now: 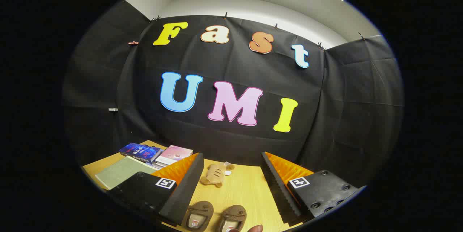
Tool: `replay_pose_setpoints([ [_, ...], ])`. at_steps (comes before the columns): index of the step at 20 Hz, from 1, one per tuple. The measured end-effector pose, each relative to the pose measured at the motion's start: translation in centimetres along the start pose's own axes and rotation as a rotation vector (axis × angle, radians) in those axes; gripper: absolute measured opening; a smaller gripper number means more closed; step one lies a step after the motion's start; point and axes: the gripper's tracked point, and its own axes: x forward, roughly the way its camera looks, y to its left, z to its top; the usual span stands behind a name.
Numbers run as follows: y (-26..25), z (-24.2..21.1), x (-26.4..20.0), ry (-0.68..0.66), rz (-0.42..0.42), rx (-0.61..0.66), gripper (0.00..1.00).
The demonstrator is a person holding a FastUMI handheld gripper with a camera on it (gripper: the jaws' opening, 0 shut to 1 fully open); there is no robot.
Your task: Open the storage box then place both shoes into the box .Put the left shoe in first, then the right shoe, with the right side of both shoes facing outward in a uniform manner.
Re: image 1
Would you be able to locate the dark blue book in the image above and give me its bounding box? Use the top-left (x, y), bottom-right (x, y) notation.
top-left (119, 143), bottom-right (163, 163)

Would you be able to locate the green fabric storage box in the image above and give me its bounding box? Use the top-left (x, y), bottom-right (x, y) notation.
top-left (95, 155), bottom-right (158, 190)

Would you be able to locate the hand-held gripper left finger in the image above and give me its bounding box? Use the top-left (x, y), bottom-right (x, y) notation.
top-left (107, 152), bottom-right (205, 227)

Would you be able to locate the tan bread-shaped plush toy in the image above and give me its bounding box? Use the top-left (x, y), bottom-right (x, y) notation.
top-left (200, 162), bottom-right (235, 188)

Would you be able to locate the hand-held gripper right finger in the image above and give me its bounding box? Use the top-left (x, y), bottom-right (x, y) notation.
top-left (260, 151), bottom-right (366, 225)

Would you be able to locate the brown fuzzy shoe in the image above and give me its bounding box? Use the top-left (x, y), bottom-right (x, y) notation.
top-left (218, 205), bottom-right (247, 232)
top-left (182, 201), bottom-right (214, 232)

